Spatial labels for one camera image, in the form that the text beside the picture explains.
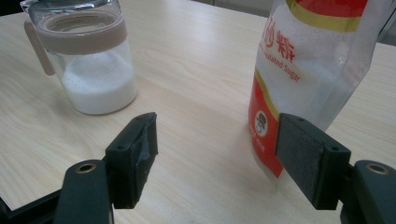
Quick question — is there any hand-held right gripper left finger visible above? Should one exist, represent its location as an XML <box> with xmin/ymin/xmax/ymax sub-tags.
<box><xmin>105</xmin><ymin>111</ymin><xmax>160</xmax><ymax>210</ymax></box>

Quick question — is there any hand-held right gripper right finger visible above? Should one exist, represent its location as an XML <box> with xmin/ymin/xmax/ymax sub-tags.
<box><xmin>275</xmin><ymin>112</ymin><xmax>352</xmax><ymax>211</ymax></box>

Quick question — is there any white granulated sugar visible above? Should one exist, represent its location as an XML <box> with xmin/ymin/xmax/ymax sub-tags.
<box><xmin>61</xmin><ymin>50</ymin><xmax>138</xmax><ymax>116</ymax></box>

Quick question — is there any red white sugar bag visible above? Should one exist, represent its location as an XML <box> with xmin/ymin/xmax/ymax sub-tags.
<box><xmin>247</xmin><ymin>0</ymin><xmax>394</xmax><ymax>180</ymax></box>

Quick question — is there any clear glass measuring cup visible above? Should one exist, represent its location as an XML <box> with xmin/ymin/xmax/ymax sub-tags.
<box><xmin>20</xmin><ymin>0</ymin><xmax>139</xmax><ymax>117</ymax></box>

